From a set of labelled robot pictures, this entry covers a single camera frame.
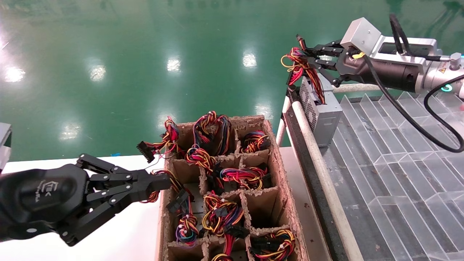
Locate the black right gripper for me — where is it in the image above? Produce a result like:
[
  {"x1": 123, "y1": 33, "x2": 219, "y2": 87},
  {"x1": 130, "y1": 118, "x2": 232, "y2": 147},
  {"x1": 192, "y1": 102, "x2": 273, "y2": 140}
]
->
[{"x1": 306, "y1": 41, "x2": 378, "y2": 87}]

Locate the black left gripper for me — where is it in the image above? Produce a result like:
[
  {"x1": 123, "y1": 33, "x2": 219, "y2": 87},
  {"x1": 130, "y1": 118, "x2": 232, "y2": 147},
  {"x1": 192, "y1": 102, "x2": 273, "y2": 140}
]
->
[{"x1": 0, "y1": 154, "x2": 173, "y2": 247}]

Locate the brown cardboard divider box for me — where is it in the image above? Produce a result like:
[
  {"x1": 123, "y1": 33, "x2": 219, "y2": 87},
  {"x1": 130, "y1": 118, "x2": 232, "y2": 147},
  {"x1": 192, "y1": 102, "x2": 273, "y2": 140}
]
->
[{"x1": 157, "y1": 115, "x2": 305, "y2": 261}]

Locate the long white rack pipe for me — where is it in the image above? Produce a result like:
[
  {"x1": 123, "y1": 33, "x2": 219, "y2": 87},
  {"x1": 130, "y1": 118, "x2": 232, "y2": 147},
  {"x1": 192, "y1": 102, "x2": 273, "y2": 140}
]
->
[
  {"x1": 292, "y1": 101, "x2": 365, "y2": 261},
  {"x1": 333, "y1": 83, "x2": 390, "y2": 94}
]

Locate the black pipe clamp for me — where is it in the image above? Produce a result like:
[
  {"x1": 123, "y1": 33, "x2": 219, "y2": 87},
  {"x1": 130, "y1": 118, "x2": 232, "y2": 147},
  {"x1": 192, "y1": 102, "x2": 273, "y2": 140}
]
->
[{"x1": 286, "y1": 85, "x2": 299, "y2": 105}]

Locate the short white rack pipe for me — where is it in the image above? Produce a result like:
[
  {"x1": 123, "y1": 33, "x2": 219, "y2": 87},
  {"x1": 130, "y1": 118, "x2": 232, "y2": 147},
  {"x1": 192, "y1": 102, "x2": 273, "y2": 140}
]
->
[{"x1": 275, "y1": 96, "x2": 292, "y2": 146}]

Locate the transparent acrylic divider tray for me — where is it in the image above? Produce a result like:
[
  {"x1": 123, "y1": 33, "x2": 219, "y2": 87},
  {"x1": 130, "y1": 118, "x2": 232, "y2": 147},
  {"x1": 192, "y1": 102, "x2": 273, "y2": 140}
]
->
[{"x1": 321, "y1": 91, "x2": 464, "y2": 261}]

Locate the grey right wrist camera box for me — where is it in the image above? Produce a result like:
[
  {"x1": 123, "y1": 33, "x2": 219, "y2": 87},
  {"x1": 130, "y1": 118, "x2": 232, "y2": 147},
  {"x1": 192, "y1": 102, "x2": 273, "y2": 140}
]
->
[{"x1": 340, "y1": 17, "x2": 384, "y2": 57}]

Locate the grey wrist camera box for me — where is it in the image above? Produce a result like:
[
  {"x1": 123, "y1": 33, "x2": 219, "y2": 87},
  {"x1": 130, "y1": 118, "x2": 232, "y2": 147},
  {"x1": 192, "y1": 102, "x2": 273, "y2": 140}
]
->
[
  {"x1": 0, "y1": 123, "x2": 12, "y2": 171},
  {"x1": 340, "y1": 17, "x2": 384, "y2": 57}
]

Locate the colourful power supply wire bundle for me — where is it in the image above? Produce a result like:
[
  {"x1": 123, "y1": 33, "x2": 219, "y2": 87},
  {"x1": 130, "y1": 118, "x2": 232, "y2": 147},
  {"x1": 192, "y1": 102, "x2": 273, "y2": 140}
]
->
[
  {"x1": 240, "y1": 130, "x2": 271, "y2": 153},
  {"x1": 250, "y1": 229, "x2": 296, "y2": 261},
  {"x1": 137, "y1": 116, "x2": 180, "y2": 163},
  {"x1": 185, "y1": 147, "x2": 218, "y2": 174},
  {"x1": 210, "y1": 234, "x2": 236, "y2": 261},
  {"x1": 143, "y1": 170, "x2": 194, "y2": 214},
  {"x1": 201, "y1": 192, "x2": 249, "y2": 239},
  {"x1": 192, "y1": 111, "x2": 232, "y2": 156},
  {"x1": 174, "y1": 214, "x2": 200, "y2": 250},
  {"x1": 214, "y1": 165, "x2": 270, "y2": 192}
]

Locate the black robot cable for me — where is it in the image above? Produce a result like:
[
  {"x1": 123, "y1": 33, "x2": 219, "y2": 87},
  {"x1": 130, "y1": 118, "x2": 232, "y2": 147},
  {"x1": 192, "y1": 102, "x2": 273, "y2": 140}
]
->
[
  {"x1": 423, "y1": 74, "x2": 464, "y2": 138},
  {"x1": 389, "y1": 14, "x2": 442, "y2": 61},
  {"x1": 362, "y1": 54, "x2": 464, "y2": 153}
]

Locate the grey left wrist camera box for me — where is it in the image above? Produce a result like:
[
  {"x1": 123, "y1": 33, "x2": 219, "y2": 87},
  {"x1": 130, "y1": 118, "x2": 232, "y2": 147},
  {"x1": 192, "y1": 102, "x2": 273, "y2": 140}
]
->
[{"x1": 0, "y1": 123, "x2": 12, "y2": 171}]

